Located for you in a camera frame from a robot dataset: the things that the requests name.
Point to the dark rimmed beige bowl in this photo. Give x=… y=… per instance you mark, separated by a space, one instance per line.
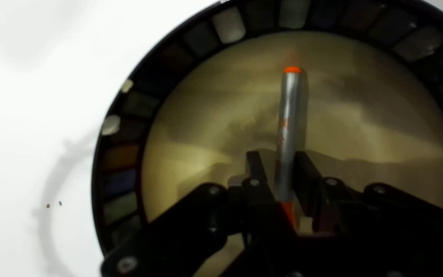
x=207 y=129

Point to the orange and silver pen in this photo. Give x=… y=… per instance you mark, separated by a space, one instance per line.
x=291 y=133

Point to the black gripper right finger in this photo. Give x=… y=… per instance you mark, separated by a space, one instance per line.
x=365 y=225

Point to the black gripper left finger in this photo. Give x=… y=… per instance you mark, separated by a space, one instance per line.
x=216 y=225

